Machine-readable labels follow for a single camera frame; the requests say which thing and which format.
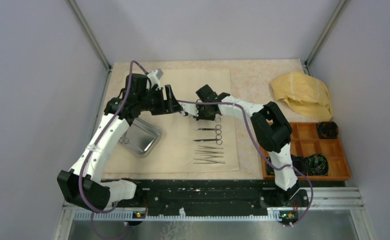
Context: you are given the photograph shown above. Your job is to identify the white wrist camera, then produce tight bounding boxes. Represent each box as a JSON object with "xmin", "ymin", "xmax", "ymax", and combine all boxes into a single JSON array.
[
  {"xmin": 180, "ymin": 102, "xmax": 199, "ymax": 118},
  {"xmin": 146, "ymin": 68, "xmax": 163, "ymax": 90}
]

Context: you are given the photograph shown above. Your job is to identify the steel tweezers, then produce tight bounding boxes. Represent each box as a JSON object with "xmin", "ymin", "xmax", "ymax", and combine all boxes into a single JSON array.
[
  {"xmin": 194, "ymin": 150, "xmax": 224, "ymax": 154},
  {"xmin": 200, "ymin": 154, "xmax": 224, "ymax": 159},
  {"xmin": 193, "ymin": 158, "xmax": 225, "ymax": 165},
  {"xmin": 198, "ymin": 145, "xmax": 224, "ymax": 150}
]

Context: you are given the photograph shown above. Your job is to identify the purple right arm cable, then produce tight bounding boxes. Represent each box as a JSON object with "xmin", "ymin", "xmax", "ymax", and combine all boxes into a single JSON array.
[{"xmin": 176, "ymin": 99, "xmax": 314, "ymax": 228}]

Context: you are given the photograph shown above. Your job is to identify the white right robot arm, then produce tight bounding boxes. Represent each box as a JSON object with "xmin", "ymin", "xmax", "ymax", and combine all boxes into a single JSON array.
[{"xmin": 196, "ymin": 84, "xmax": 299, "ymax": 206}]

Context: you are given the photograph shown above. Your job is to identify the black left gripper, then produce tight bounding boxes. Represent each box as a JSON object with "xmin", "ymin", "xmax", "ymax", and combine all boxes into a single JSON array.
[{"xmin": 138, "ymin": 84, "xmax": 183, "ymax": 115}]

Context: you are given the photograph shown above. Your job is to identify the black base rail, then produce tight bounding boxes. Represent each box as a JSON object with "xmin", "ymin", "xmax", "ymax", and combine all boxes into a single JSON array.
[{"xmin": 117, "ymin": 179, "xmax": 308, "ymax": 208}]

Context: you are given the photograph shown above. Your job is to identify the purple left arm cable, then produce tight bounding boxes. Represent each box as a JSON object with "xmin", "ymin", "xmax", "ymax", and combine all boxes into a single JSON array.
[{"xmin": 78, "ymin": 60, "xmax": 149, "ymax": 240}]

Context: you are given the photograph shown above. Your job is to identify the cream cloth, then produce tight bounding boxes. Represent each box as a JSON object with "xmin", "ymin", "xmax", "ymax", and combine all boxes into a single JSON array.
[{"xmin": 104, "ymin": 68, "xmax": 239, "ymax": 174}]

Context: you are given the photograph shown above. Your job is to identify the steel instrument tray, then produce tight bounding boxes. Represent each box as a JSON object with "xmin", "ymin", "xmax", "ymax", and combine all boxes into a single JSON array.
[{"xmin": 118, "ymin": 118, "xmax": 162, "ymax": 158}]

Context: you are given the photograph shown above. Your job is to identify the yellow crumpled cloth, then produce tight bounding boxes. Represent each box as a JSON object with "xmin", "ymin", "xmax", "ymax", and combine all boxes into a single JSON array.
[{"xmin": 270, "ymin": 72, "xmax": 333, "ymax": 122}]

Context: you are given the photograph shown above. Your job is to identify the wooden compartment tray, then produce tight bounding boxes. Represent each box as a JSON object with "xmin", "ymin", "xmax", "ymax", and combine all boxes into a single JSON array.
[{"xmin": 257, "ymin": 121, "xmax": 352, "ymax": 181}]

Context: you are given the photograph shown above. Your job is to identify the steel surgical scissors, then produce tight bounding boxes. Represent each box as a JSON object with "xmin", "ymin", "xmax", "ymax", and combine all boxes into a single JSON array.
[
  {"xmin": 193, "ymin": 135, "xmax": 223, "ymax": 146},
  {"xmin": 194, "ymin": 124, "xmax": 222, "ymax": 135}
]

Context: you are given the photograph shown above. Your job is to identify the aluminium frame rail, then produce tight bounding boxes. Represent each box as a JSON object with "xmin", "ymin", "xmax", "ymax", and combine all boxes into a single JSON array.
[{"xmin": 55, "ymin": 185, "xmax": 376, "ymax": 240}]

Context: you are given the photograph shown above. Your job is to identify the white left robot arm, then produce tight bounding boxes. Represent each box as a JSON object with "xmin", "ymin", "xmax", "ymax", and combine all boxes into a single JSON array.
[{"xmin": 57, "ymin": 69, "xmax": 183, "ymax": 213}]

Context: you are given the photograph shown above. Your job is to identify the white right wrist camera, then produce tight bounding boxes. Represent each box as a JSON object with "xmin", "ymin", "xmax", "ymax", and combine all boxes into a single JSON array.
[{"xmin": 180, "ymin": 102, "xmax": 199, "ymax": 118}]

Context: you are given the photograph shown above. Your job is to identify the dark patterned fabric roll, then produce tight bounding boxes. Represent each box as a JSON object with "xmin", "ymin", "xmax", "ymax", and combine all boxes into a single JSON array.
[{"xmin": 266, "ymin": 163, "xmax": 275, "ymax": 176}]

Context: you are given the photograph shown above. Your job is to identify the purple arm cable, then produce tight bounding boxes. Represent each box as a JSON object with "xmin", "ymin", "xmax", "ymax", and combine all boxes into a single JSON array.
[
  {"xmin": 176, "ymin": 99, "xmax": 314, "ymax": 228},
  {"xmin": 78, "ymin": 60, "xmax": 149, "ymax": 240}
]

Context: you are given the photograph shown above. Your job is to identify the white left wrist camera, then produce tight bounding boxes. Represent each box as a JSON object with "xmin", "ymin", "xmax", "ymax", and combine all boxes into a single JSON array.
[{"xmin": 146, "ymin": 68, "xmax": 163, "ymax": 90}]

